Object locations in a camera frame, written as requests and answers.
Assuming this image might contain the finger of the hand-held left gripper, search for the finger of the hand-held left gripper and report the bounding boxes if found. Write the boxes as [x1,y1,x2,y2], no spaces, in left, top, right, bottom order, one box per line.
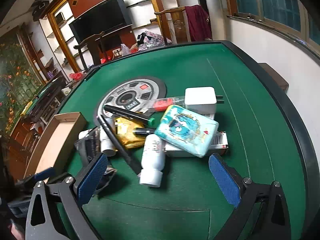
[24,167,56,186]

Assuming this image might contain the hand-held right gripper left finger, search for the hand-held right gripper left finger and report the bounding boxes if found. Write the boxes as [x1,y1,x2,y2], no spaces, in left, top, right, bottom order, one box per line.
[25,152,108,240]

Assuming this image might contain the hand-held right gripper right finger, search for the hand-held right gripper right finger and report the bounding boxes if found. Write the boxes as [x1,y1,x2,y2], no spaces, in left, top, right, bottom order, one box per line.
[208,153,292,240]

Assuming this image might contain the shallow cardboard box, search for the shallow cardboard box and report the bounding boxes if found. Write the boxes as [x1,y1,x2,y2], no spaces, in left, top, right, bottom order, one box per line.
[24,112,88,180]

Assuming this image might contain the small white bottle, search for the small white bottle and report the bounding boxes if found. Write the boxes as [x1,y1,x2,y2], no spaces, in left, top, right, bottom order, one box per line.
[99,117,117,157]

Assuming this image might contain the silver box red end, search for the silver box red end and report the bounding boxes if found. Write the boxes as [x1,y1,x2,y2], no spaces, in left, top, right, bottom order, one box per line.
[164,131,228,158]

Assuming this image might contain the yellow snack packet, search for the yellow snack packet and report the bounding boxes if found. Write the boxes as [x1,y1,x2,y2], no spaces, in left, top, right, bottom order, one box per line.
[114,117,148,151]

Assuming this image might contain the light blue tissue pack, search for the light blue tissue pack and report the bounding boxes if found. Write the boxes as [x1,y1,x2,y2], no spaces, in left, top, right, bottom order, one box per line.
[154,105,219,158]

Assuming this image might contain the large white plastic bottle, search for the large white plastic bottle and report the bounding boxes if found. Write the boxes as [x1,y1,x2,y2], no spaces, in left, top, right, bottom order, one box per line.
[139,134,166,188]

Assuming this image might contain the small black gadget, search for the small black gadget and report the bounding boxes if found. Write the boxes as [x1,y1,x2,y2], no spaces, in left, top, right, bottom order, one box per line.
[132,127,155,135]

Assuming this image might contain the black marker green cap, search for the black marker green cap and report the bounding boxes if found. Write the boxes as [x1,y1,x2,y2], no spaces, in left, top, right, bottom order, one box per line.
[103,104,156,126]

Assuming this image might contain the white charger adapter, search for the white charger adapter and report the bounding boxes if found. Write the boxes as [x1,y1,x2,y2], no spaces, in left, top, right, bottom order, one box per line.
[184,87,225,114]

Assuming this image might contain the red item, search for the red item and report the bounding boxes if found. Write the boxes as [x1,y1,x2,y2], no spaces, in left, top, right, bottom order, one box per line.
[150,96,185,112]

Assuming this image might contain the folding mahjong table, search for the folding mahjong table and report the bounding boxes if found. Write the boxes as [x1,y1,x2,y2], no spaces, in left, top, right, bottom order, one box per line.
[21,76,67,120]

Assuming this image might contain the green felt mahjong table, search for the green felt mahjong table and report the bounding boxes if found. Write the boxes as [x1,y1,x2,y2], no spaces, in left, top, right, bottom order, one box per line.
[54,40,320,240]

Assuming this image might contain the brown wooden stool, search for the brown wooden stool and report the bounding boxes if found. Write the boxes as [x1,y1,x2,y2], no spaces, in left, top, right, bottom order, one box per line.
[259,62,289,92]

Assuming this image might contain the dark wooden chair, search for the dark wooden chair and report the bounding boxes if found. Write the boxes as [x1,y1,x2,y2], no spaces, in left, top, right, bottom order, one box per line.
[74,31,112,70]

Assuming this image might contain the floral cloth bag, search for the floral cloth bag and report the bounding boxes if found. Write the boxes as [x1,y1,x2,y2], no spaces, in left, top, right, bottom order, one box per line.
[137,31,173,51]

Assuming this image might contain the maroon garment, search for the maroon garment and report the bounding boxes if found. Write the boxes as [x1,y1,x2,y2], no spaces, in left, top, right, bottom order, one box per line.
[184,5,213,42]

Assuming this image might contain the black flat screen television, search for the black flat screen television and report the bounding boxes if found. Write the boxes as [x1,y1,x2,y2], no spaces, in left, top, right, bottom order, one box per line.
[69,0,133,44]

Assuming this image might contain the light wooden armchair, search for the light wooden armchair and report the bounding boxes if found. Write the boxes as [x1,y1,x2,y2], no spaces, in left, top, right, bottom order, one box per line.
[154,6,190,44]

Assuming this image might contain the wooden framed window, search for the wooden framed window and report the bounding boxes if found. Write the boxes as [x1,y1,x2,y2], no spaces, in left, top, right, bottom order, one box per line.
[222,0,320,45]

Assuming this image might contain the flower wall picture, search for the flower wall picture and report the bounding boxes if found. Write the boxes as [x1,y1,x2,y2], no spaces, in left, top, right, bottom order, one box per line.
[0,34,43,130]

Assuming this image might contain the wooden television wall unit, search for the wooden television wall unit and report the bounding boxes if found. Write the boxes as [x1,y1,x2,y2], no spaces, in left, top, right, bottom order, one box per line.
[32,0,185,70]

